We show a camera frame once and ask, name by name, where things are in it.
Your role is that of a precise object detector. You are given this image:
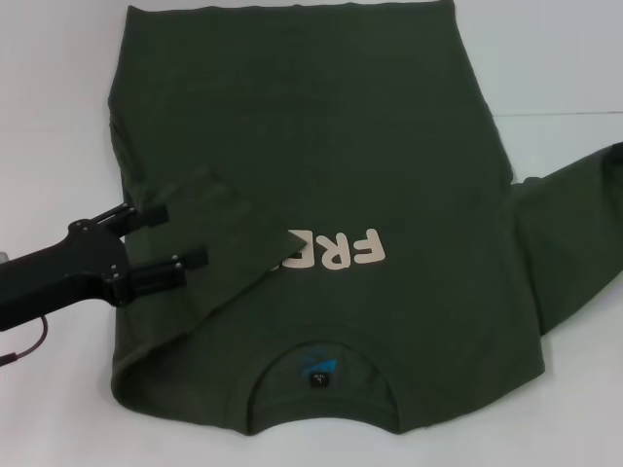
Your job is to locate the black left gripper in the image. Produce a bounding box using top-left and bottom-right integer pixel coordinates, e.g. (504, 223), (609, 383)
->
(0, 204), (210, 333)

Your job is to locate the dark green FREE t-shirt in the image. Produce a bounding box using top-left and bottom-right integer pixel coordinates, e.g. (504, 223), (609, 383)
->
(107, 1), (623, 437)

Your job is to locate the dark red cable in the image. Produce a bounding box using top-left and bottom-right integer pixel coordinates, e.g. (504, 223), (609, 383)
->
(0, 315), (49, 368)

